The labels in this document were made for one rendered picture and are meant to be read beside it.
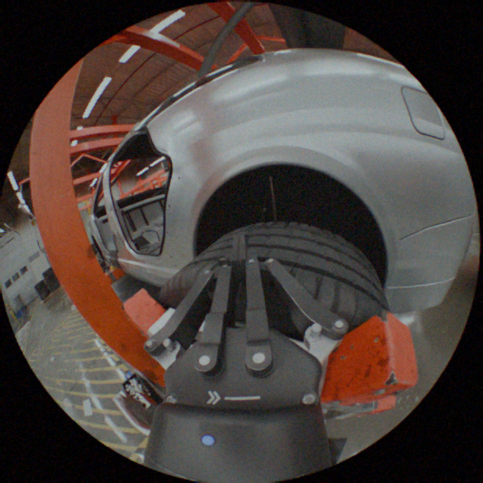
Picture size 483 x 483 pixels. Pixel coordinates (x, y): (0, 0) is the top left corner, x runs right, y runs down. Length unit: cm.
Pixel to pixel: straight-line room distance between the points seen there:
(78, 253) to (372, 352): 63
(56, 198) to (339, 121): 79
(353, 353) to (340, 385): 3
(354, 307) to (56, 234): 66
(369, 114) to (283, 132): 25
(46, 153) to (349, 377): 78
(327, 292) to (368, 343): 7
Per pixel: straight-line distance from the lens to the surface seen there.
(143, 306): 36
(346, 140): 44
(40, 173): 62
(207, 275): 15
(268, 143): 44
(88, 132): 373
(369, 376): 15
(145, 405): 44
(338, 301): 19
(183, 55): 171
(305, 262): 21
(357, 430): 139
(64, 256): 56
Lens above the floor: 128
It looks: 21 degrees down
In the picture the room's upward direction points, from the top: 14 degrees counter-clockwise
